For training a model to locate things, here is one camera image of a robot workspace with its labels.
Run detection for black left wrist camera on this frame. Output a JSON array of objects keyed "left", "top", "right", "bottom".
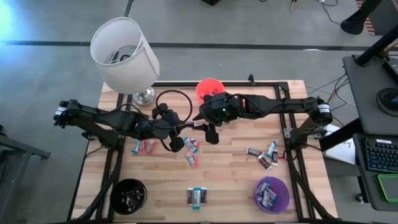
[{"left": 169, "top": 136, "right": 185, "bottom": 153}]

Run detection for purple plastic bucket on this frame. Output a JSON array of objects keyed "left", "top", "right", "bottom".
[{"left": 253, "top": 175, "right": 291, "bottom": 215}]

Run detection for black desk device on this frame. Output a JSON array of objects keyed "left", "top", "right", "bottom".
[{"left": 381, "top": 57, "right": 398, "bottom": 84}]

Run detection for white shade silver table lamp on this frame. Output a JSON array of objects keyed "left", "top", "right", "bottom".
[{"left": 90, "top": 16, "right": 160, "bottom": 108}]

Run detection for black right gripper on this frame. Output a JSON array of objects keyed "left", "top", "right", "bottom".
[{"left": 192, "top": 91, "right": 247, "bottom": 132}]

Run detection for orange white Reese's pack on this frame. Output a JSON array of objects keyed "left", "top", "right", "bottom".
[{"left": 185, "top": 151, "right": 200, "bottom": 168}]

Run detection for black round pole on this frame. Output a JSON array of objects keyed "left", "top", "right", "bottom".
[{"left": 355, "top": 26, "right": 398, "bottom": 67}]

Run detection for grey keyboard desk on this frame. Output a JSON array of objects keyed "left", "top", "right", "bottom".
[{"left": 353, "top": 133, "right": 398, "bottom": 212}]

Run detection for green edged black pad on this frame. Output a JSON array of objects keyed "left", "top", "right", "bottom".
[{"left": 376, "top": 173, "right": 398, "bottom": 203}]

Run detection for grey metal bench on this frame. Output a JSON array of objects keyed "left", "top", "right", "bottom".
[{"left": 0, "top": 124, "right": 52, "bottom": 224}]

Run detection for black round stand base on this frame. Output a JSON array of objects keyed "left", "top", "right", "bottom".
[{"left": 375, "top": 87, "right": 398, "bottom": 118}]

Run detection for black aluminium table frame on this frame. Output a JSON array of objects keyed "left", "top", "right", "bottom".
[{"left": 67, "top": 81, "right": 338, "bottom": 223}]

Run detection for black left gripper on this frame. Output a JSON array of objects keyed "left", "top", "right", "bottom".
[{"left": 136, "top": 103, "right": 191, "bottom": 141}]

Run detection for black backlit keyboard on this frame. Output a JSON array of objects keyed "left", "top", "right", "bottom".
[{"left": 364, "top": 138, "right": 398, "bottom": 174}]

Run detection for black plastic bucket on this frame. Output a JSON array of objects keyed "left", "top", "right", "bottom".
[{"left": 109, "top": 178, "right": 148, "bottom": 216}]

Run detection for black left camera cable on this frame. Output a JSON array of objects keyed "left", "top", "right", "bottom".
[{"left": 154, "top": 89, "right": 194, "bottom": 129}]

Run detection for orange pumpkin face bucket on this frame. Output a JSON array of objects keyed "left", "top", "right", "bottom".
[{"left": 195, "top": 77, "right": 226, "bottom": 101}]

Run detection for grey floor cable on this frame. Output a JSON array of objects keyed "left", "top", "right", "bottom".
[{"left": 306, "top": 73, "right": 348, "bottom": 94}]

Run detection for red striped mat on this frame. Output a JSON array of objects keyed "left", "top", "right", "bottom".
[{"left": 355, "top": 0, "right": 377, "bottom": 37}]

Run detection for black floor cable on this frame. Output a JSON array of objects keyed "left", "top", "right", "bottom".
[{"left": 315, "top": 0, "right": 341, "bottom": 26}]

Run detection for white paper sheet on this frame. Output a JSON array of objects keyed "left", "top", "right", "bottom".
[{"left": 325, "top": 124, "right": 357, "bottom": 166}]

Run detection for person's leg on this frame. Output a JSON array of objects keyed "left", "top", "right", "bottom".
[{"left": 340, "top": 0, "right": 384, "bottom": 35}]

